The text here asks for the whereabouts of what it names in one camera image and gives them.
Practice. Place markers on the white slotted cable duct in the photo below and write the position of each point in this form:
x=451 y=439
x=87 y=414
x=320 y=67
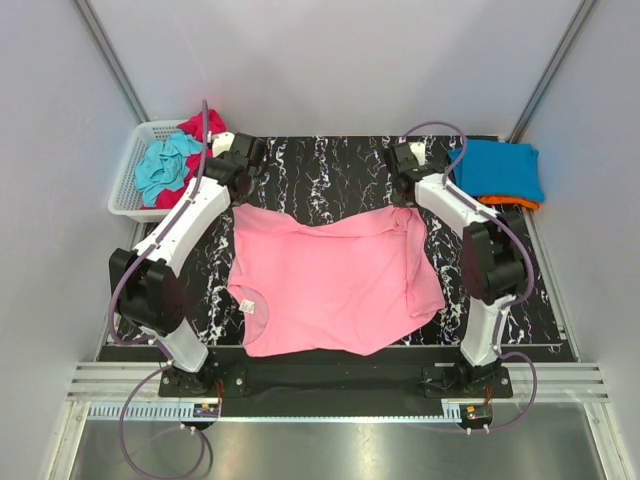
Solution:
x=194 y=412

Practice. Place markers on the light blue t shirt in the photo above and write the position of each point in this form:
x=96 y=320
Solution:
x=165 y=170

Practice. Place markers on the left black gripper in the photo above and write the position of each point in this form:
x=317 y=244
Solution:
x=255 y=151

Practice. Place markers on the white plastic basket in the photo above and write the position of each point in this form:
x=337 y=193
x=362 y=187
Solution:
x=125 y=199

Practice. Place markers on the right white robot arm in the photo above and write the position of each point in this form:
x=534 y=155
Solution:
x=494 y=266

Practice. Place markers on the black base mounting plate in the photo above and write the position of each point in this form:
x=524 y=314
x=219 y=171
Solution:
x=241 y=380

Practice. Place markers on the pink t shirt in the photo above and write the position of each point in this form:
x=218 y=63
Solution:
x=356 y=285

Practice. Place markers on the aluminium frame rail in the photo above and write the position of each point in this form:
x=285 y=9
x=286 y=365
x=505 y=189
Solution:
x=555 y=382

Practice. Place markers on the folded teal t shirt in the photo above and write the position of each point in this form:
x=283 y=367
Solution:
x=492 y=168

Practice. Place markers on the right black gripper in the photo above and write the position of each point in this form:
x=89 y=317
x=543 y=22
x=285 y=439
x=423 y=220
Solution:
x=396 y=160

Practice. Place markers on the folded orange t shirt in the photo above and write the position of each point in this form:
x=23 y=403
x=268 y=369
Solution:
x=509 y=200

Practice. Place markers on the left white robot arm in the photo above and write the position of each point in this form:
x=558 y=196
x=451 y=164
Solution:
x=145 y=286

